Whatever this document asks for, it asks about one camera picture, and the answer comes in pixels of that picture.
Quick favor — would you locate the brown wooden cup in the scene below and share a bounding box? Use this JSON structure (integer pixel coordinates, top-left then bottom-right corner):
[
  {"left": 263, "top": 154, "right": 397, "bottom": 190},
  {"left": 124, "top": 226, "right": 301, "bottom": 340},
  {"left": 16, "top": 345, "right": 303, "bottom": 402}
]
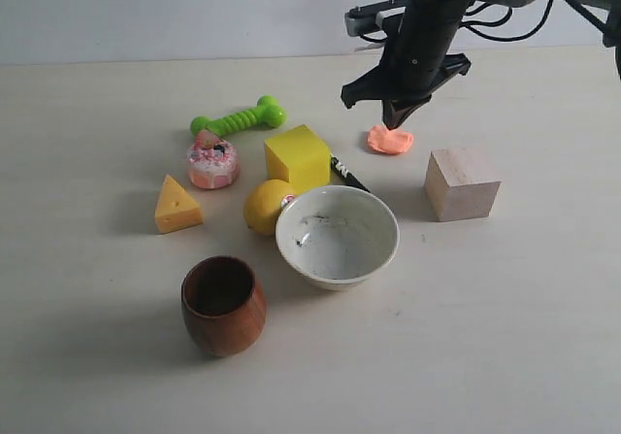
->
[{"left": 180, "top": 255, "right": 267, "bottom": 357}]

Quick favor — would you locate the green bone dog toy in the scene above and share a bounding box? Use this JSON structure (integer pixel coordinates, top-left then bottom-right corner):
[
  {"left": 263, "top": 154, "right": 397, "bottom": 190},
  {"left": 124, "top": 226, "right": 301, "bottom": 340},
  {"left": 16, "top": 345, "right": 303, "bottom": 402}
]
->
[{"left": 189, "top": 95, "right": 287, "bottom": 137}]

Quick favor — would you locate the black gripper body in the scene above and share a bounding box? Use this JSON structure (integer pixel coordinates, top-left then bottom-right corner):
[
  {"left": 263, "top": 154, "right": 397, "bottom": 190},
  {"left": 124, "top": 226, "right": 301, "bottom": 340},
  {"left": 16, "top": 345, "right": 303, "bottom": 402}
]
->
[{"left": 341, "top": 0, "right": 471, "bottom": 110}]

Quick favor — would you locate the pink sprinkled donut toy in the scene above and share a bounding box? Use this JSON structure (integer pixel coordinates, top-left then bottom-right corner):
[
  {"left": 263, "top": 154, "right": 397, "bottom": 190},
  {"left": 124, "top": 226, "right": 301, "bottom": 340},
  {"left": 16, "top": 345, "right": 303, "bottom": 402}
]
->
[{"left": 186, "top": 130, "right": 241, "bottom": 189}]

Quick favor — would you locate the white ceramic bowl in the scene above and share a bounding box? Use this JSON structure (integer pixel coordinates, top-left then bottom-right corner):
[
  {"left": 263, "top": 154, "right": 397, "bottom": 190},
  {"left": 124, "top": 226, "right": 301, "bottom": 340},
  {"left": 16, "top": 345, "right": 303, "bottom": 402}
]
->
[{"left": 276, "top": 185, "right": 400, "bottom": 291}]

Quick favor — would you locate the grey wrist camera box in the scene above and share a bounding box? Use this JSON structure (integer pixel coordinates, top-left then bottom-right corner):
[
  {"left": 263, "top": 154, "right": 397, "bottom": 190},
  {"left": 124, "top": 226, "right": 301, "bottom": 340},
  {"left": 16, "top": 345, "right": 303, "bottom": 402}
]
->
[{"left": 343, "top": 0, "right": 409, "bottom": 37}]

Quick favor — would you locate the yellow lemon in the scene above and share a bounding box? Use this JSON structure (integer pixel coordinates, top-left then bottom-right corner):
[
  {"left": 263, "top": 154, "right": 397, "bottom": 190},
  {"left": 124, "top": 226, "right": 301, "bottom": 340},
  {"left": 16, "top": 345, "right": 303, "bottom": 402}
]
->
[{"left": 244, "top": 179, "right": 297, "bottom": 236}]

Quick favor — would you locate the light wooden cube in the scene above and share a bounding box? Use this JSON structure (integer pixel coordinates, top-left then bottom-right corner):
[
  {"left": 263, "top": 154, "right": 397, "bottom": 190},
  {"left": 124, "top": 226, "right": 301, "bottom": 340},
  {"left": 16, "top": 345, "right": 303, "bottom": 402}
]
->
[{"left": 424, "top": 148, "right": 502, "bottom": 222}]

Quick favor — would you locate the black white marker pen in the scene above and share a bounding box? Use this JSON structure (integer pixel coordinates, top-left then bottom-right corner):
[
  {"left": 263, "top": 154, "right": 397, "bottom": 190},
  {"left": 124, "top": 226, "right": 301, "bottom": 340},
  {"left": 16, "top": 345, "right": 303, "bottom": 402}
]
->
[{"left": 330, "top": 154, "right": 369, "bottom": 192}]

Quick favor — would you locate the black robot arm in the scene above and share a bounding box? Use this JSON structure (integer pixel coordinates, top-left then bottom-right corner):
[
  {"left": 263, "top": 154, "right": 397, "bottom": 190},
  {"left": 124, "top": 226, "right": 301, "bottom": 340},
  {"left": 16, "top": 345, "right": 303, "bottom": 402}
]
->
[{"left": 341, "top": 0, "right": 620, "bottom": 130}]

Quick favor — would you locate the yellow foam cube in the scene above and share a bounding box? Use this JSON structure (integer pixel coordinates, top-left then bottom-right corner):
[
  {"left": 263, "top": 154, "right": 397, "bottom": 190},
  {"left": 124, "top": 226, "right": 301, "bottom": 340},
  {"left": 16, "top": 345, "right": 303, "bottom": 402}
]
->
[{"left": 264, "top": 124, "right": 331, "bottom": 193}]

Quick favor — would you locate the black cable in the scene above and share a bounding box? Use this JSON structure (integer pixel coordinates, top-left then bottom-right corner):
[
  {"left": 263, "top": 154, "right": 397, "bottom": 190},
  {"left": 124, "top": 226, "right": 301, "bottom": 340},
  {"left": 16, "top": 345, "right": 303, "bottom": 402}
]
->
[{"left": 455, "top": 0, "right": 621, "bottom": 43}]

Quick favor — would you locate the orange toy piece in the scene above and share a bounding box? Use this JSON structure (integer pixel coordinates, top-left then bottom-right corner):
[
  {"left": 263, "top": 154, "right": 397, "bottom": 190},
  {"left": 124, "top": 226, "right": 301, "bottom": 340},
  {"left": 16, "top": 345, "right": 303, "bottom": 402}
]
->
[{"left": 367, "top": 125, "right": 414, "bottom": 155}]

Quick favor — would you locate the yellow cheese wedge toy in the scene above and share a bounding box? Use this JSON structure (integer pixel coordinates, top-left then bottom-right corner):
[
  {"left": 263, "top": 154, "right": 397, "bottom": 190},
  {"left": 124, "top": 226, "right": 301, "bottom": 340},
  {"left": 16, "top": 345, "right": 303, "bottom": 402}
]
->
[{"left": 154, "top": 175, "right": 204, "bottom": 234}]

